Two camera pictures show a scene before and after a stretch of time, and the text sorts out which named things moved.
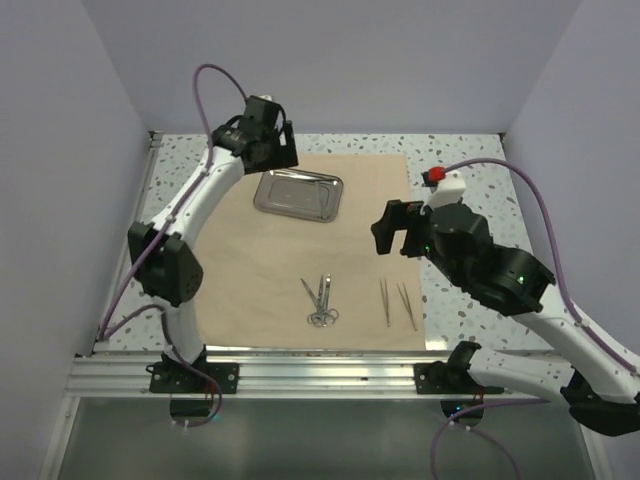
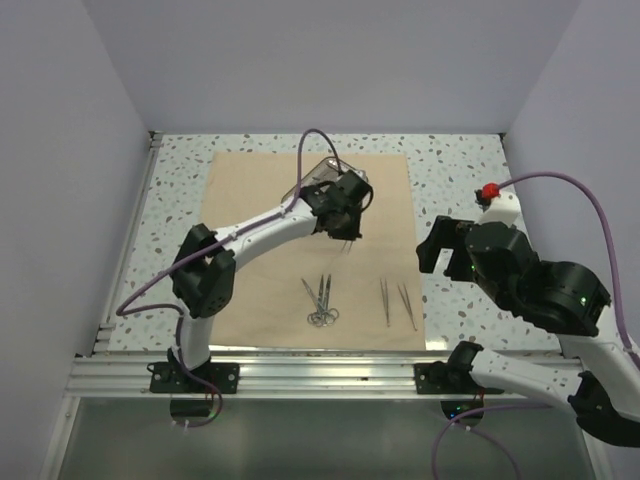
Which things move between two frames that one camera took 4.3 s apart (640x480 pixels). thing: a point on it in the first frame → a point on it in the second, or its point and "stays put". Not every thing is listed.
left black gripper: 285,156 → 351,232
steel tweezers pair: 406,303 stays put
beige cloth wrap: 290,259 stays put
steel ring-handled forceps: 315,318 stays put
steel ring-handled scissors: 319,317 stays put
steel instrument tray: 300,193 → 324,170
